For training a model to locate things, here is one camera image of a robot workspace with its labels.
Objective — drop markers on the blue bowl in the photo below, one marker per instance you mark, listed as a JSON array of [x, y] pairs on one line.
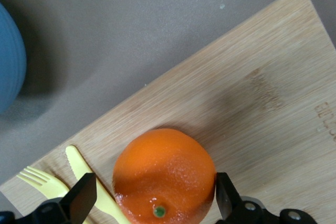
[[10, 64]]

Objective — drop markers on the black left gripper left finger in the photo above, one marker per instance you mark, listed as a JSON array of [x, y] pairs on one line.
[[80, 197]]

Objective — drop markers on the yellow plastic knife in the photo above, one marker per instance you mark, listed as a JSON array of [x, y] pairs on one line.
[[78, 163]]

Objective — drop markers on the wooden cutting board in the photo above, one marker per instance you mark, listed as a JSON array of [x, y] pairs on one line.
[[249, 77]]

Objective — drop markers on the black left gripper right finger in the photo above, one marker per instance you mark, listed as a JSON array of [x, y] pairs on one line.
[[227, 195]]

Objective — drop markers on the orange fruit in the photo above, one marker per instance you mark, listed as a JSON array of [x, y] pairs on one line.
[[162, 171]]

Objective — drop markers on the yellow plastic fork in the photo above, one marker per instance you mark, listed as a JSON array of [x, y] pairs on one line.
[[50, 182]]

